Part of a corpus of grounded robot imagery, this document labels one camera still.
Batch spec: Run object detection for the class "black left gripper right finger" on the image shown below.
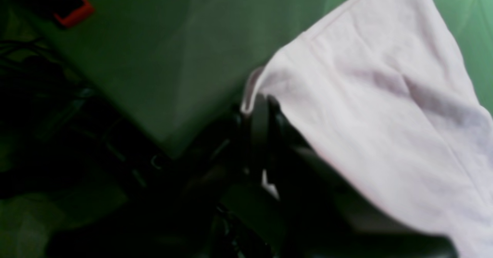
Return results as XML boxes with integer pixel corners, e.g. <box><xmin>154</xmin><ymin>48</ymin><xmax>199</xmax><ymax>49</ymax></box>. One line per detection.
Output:
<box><xmin>267</xmin><ymin>96</ymin><xmax>458</xmax><ymax>258</ymax></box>

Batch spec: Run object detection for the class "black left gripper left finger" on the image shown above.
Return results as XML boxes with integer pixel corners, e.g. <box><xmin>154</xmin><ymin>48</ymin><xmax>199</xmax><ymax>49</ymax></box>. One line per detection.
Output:
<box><xmin>46</xmin><ymin>105</ymin><xmax>266</xmax><ymax>258</ymax></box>

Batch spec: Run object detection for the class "pink t-shirt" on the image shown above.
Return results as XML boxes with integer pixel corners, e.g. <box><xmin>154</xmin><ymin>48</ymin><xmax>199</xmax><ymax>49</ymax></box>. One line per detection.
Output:
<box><xmin>241</xmin><ymin>0</ymin><xmax>493</xmax><ymax>258</ymax></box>

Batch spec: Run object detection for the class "green table cloth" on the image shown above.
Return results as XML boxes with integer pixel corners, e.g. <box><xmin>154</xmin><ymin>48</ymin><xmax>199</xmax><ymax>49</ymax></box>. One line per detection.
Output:
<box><xmin>24</xmin><ymin>0</ymin><xmax>492</xmax><ymax>157</ymax></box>

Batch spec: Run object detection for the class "red black table clamp left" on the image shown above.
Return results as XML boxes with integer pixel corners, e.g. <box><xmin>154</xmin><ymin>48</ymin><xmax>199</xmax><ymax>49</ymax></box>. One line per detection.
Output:
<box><xmin>52</xmin><ymin>0</ymin><xmax>95</xmax><ymax>28</ymax></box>

